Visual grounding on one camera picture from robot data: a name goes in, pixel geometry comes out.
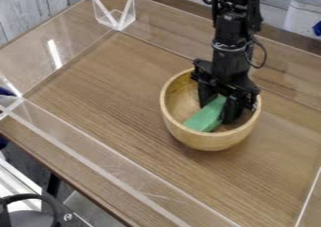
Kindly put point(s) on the blue object at left edge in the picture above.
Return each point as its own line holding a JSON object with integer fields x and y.
{"x": 6, "y": 92}

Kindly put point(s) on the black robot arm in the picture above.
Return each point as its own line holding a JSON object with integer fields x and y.
{"x": 237, "y": 21}

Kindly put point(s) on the green rectangular block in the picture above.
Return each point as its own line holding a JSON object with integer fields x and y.
{"x": 208, "y": 118}

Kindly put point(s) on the clear acrylic enclosure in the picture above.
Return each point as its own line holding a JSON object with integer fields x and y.
{"x": 87, "y": 72}

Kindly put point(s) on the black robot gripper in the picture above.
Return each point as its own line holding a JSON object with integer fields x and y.
{"x": 224, "y": 76}

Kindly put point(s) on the blue object at edge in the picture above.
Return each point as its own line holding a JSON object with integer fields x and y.
{"x": 316, "y": 29}
{"x": 6, "y": 92}

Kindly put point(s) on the blue object at right edge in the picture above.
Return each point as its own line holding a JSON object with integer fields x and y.
{"x": 316, "y": 29}

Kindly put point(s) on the white cylindrical container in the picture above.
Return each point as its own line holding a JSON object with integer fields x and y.
{"x": 303, "y": 16}

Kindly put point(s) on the brown wooden bowl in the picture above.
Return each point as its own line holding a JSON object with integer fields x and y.
{"x": 178, "y": 101}

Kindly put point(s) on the black table leg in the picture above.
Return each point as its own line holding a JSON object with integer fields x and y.
{"x": 54, "y": 185}

